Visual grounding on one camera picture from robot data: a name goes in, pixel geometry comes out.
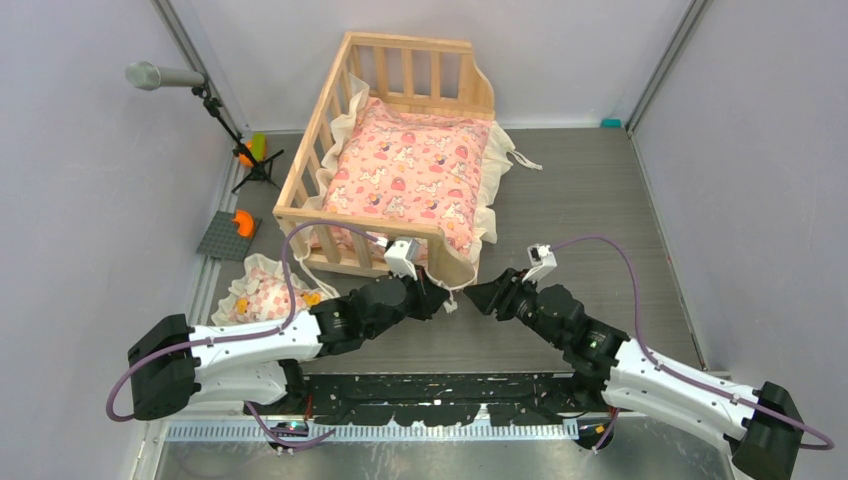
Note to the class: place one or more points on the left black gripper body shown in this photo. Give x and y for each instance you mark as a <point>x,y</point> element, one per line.
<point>417,303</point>

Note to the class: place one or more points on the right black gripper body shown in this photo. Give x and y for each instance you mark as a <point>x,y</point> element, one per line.
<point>520,299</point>

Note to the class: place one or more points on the pink printed cushion with ties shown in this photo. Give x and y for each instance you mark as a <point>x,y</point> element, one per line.
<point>419,169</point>

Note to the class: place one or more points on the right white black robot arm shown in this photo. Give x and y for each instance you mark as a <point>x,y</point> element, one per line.
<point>757,428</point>

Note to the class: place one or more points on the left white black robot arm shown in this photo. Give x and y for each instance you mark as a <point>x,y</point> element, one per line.
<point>175,365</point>

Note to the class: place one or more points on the small checkered ruffled pillow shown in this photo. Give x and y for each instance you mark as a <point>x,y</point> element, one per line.
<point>264,293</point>

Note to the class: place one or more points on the orange curved toy piece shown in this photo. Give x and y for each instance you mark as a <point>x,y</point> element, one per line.
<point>245,223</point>

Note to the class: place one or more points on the teal small block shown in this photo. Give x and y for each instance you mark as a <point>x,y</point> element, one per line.
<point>613,123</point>

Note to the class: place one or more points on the grey building plate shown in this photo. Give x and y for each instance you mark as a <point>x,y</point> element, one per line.
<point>221,241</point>

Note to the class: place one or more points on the orange green toy ball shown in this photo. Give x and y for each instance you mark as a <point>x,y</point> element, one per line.
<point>257,145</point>

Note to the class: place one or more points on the silver microphone on tripod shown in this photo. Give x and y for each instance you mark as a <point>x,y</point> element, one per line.
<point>146,76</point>

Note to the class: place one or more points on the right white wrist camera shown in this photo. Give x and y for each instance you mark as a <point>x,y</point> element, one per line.
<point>542,262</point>

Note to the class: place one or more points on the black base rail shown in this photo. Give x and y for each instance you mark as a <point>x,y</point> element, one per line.
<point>438,400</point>

